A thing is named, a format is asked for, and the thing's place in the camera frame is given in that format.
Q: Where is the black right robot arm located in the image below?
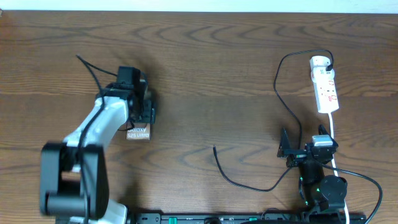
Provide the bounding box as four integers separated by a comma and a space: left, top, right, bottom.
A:
277, 125, 347, 213

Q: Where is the white USB charger adapter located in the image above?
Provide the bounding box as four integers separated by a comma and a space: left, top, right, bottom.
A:
310, 55, 335, 83

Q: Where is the white power strip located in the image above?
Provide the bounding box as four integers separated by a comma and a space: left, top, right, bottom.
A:
313, 79, 339, 114

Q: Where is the white power strip cord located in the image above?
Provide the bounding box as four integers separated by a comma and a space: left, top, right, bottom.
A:
327, 112, 351, 224

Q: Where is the black USB charging cable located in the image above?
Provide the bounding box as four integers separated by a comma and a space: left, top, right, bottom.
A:
212, 49, 335, 192

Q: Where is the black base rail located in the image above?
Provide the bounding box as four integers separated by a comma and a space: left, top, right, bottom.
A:
135, 212, 368, 224

